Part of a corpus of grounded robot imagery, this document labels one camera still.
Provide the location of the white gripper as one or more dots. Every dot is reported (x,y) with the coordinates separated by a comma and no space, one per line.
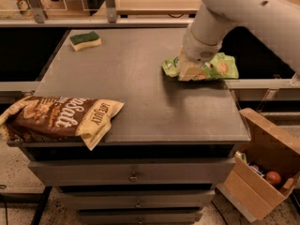
(199,51)

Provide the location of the green rice chip bag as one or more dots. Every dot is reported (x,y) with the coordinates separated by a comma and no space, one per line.
(222,66)

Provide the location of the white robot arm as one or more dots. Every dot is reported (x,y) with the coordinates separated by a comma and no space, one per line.
(275,23)

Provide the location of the brown chip bag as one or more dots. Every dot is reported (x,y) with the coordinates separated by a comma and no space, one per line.
(55,119)

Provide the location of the grey drawer cabinet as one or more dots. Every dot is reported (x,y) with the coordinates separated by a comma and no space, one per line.
(179,137)

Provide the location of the green yellow sponge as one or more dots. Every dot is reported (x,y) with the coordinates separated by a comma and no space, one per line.
(85,40)

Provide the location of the blue snack packet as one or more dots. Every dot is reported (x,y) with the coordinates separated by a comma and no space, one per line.
(256,169)

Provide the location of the top drawer knob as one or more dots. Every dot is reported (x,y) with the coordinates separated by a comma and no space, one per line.
(133,177)

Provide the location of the cardboard box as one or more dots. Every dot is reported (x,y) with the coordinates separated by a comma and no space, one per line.
(272,149)

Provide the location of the red round fruit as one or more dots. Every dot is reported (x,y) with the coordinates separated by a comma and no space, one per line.
(273,178)

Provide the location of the grey metal post middle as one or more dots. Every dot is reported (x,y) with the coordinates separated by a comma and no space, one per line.
(111,11)

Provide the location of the grey metal post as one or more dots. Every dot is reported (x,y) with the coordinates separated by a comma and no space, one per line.
(111,11)
(37,10)

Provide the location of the grey metal post left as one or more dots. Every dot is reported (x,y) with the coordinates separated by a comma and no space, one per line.
(37,10)

